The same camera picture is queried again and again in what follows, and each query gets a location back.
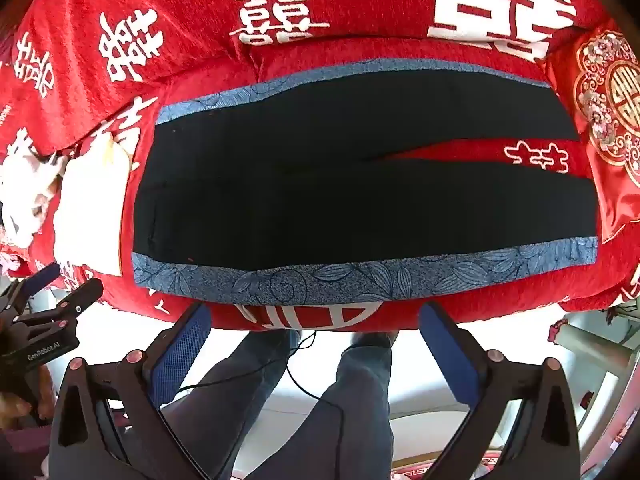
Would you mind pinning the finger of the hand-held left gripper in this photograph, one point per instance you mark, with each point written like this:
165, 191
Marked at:
37, 280
80, 301

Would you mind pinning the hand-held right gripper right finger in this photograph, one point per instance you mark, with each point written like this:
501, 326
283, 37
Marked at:
450, 355

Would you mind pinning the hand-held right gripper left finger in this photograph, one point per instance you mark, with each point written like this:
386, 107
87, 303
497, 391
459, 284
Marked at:
184, 352

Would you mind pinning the black pants with blue trim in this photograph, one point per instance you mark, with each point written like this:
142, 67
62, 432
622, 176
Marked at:
300, 185

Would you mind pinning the person's left forearm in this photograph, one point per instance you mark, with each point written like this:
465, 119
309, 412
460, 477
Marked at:
20, 452

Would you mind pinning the person's left hand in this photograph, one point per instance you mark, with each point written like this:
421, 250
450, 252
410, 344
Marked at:
20, 402

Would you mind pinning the person's left leg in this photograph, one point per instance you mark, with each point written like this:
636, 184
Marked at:
235, 375

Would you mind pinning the person's leg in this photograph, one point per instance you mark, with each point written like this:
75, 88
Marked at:
350, 400
235, 375

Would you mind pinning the white crumpled cloth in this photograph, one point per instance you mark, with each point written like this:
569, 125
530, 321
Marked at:
25, 195

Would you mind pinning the cream flat cloth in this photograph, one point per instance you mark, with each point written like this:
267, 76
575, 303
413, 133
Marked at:
95, 205

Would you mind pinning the person's right leg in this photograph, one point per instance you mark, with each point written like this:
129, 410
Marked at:
350, 400

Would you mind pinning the person's legs in jeans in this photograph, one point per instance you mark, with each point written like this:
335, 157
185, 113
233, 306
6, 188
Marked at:
305, 393

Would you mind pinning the grey-green stool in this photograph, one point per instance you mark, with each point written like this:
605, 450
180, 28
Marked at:
590, 341

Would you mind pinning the red embroidered pillow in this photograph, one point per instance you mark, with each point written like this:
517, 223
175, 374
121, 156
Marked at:
615, 125

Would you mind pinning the red printed blanket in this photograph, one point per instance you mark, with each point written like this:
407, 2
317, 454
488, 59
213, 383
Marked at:
350, 10

